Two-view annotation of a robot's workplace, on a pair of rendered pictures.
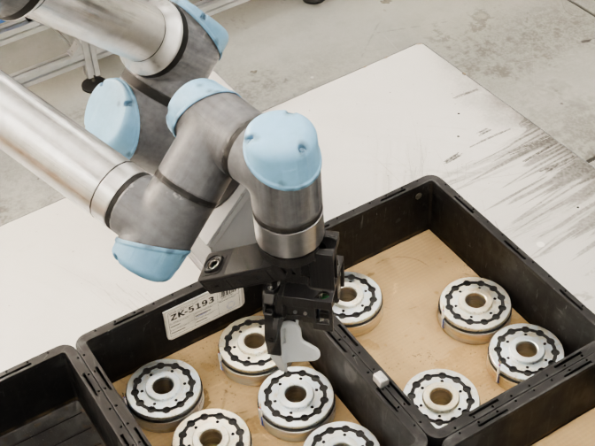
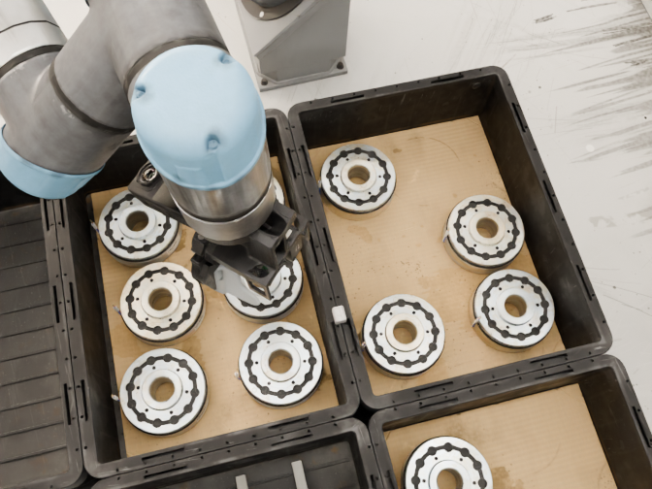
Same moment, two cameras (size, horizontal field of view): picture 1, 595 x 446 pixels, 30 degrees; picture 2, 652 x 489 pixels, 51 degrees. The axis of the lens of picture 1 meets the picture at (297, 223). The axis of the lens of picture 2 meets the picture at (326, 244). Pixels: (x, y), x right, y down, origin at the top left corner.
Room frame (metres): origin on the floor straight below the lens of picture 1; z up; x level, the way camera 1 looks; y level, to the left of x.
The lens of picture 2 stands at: (0.67, -0.11, 1.69)
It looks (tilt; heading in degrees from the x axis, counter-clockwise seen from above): 69 degrees down; 11
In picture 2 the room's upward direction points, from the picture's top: 5 degrees clockwise
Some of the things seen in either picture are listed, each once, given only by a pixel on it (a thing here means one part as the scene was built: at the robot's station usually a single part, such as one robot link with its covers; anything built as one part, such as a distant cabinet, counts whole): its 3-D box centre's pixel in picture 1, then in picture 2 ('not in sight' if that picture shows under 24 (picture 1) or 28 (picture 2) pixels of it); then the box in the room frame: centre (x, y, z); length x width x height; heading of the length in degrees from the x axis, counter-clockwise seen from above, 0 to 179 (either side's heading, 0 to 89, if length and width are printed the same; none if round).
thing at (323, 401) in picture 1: (296, 396); (262, 278); (0.92, 0.02, 0.86); 0.10 x 0.10 x 0.01
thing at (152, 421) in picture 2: not in sight; (163, 390); (0.75, 0.09, 0.86); 0.10 x 0.10 x 0.01
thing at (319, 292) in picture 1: (299, 272); (244, 227); (0.87, 0.00, 1.14); 0.09 x 0.08 x 0.12; 75
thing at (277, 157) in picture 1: (282, 169); (206, 135); (0.87, 0.01, 1.30); 0.09 x 0.08 x 0.11; 40
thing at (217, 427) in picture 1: (211, 439); (160, 299); (0.85, 0.13, 0.86); 0.05 x 0.05 x 0.01
